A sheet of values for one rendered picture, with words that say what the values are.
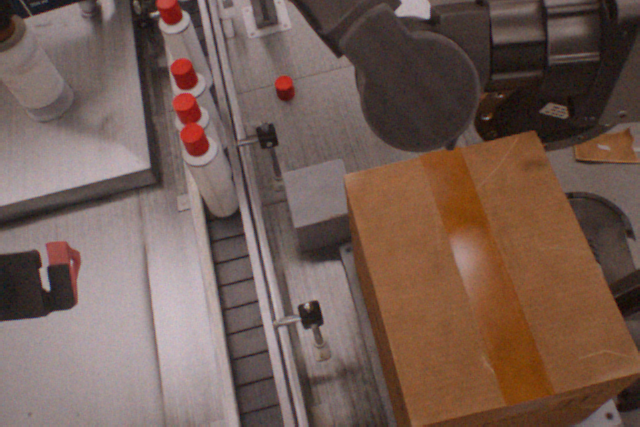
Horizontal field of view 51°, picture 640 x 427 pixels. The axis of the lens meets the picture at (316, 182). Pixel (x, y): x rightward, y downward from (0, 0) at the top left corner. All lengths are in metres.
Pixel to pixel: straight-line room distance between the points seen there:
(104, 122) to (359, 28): 0.87
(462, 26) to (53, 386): 0.86
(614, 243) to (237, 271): 1.07
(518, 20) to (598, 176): 1.75
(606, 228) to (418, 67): 1.43
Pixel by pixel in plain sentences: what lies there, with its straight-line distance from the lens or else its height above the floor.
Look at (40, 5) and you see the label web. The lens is 1.42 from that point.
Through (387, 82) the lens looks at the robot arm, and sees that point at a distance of 0.43.
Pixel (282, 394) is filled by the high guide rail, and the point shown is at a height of 0.96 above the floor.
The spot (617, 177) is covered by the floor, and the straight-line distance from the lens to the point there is 2.20.
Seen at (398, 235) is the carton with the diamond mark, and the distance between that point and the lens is 0.76.
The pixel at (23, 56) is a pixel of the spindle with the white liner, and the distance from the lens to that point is 1.19.
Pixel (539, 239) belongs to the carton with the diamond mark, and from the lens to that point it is 0.78.
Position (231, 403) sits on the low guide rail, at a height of 0.92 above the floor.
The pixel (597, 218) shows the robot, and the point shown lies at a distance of 1.83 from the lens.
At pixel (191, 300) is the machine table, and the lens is 1.09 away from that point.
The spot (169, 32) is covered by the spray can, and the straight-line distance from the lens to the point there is 1.11.
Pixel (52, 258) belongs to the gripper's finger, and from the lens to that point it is 0.71.
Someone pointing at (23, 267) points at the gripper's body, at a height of 1.26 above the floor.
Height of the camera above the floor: 1.81
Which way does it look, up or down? 59 degrees down
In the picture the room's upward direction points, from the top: 11 degrees counter-clockwise
